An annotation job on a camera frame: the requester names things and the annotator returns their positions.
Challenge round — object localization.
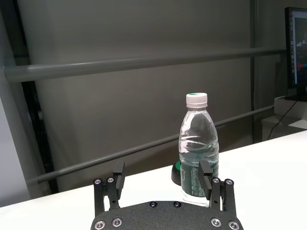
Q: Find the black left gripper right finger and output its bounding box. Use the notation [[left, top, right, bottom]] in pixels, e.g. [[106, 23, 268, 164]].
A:
[[197, 160, 237, 214]]

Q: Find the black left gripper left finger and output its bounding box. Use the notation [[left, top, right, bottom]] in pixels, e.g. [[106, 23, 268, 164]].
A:
[[93, 160, 127, 214]]

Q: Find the green push button black base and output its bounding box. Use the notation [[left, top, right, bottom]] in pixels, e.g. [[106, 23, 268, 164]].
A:
[[170, 161, 183, 186]]

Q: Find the clear water bottle green label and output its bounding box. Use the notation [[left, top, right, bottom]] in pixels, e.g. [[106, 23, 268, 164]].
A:
[[178, 92, 220, 208]]

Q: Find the white box under monitor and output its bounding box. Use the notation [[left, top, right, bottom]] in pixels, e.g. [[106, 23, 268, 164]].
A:
[[273, 95, 307, 116]]

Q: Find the black computer monitor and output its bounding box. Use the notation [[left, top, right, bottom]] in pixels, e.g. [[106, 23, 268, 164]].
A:
[[284, 6, 307, 102]]

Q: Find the thin grey horizontal rail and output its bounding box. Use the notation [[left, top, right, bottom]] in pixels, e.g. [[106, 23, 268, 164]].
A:
[[35, 104, 275, 185]]

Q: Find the black monitor cable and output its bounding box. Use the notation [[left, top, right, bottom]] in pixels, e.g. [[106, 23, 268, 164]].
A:
[[267, 99, 299, 141]]

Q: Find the dark vertical frame post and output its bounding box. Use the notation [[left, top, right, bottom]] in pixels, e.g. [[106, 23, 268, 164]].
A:
[[11, 0, 59, 195]]

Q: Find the thick grey horizontal rail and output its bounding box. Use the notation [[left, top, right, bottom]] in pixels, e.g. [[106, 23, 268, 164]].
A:
[[3, 47, 287, 84]]

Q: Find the grey vertical frame post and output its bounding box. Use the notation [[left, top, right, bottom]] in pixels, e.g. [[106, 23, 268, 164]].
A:
[[248, 0, 262, 145]]

